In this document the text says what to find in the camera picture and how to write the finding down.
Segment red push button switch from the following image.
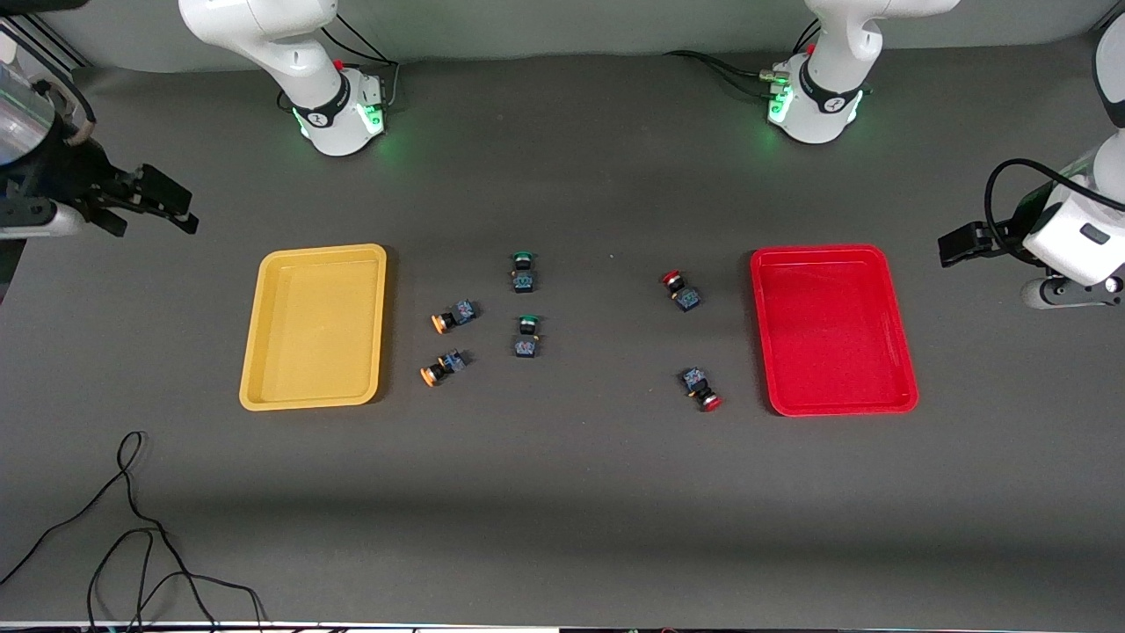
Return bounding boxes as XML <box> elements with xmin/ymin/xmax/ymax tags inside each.
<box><xmin>661</xmin><ymin>270</ymin><xmax>703</xmax><ymax>313</ymax></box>
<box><xmin>681</xmin><ymin>367</ymin><xmax>723</xmax><ymax>412</ymax></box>

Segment yellow push button switch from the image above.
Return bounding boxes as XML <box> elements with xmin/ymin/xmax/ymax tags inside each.
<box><xmin>431</xmin><ymin>299</ymin><xmax>480</xmax><ymax>335</ymax></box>
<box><xmin>420</xmin><ymin>349</ymin><xmax>469</xmax><ymax>388</ymax></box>

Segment red plastic tray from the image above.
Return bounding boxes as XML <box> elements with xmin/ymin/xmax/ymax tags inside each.
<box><xmin>750</xmin><ymin>244</ymin><xmax>920</xmax><ymax>417</ymax></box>

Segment yellow plastic tray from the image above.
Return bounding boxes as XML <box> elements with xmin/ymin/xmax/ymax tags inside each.
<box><xmin>239</xmin><ymin>244</ymin><xmax>388</xmax><ymax>411</ymax></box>

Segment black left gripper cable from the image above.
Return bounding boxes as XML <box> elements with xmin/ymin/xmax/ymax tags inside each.
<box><xmin>984</xmin><ymin>158</ymin><xmax>1125</xmax><ymax>260</ymax></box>

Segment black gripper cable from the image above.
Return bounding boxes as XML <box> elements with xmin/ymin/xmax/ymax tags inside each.
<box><xmin>31</xmin><ymin>75</ymin><xmax>98</xmax><ymax>146</ymax></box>
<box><xmin>984</xmin><ymin>158</ymin><xmax>1125</xmax><ymax>260</ymax></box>

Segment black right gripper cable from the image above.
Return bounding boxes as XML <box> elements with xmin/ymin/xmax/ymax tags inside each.
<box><xmin>31</xmin><ymin>75</ymin><xmax>98</xmax><ymax>146</ymax></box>

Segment aluminium frame rail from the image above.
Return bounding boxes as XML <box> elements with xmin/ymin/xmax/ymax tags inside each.
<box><xmin>0</xmin><ymin>18</ymin><xmax>89</xmax><ymax>71</ymax></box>

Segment thin black loose cable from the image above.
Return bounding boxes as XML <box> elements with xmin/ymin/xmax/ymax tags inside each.
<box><xmin>0</xmin><ymin>431</ymin><xmax>266</xmax><ymax>633</ymax></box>

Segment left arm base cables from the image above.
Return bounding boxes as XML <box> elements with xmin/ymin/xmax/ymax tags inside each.
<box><xmin>664</xmin><ymin>22</ymin><xmax>823</xmax><ymax>102</ymax></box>

